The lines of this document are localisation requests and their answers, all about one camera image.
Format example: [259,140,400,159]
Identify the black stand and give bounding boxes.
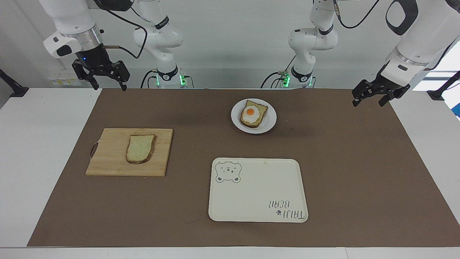
[427,71,460,101]
[0,68,29,98]

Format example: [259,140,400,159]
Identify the round white plate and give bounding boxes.
[231,98,277,135]

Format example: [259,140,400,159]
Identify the fried egg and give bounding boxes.
[241,106,261,124]

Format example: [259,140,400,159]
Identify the toasted bread slice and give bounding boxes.
[239,100,268,129]

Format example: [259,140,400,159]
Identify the plain bread slice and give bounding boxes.
[125,134,157,165]

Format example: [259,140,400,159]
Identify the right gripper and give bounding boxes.
[72,45,131,91]

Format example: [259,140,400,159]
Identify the wooden cutting board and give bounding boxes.
[86,128,174,177]

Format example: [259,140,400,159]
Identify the white wall socket panel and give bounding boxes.
[50,70,82,87]

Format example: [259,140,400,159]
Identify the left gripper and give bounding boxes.
[351,64,411,107]

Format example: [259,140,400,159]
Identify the cream tray with bear print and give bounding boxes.
[208,158,309,223]

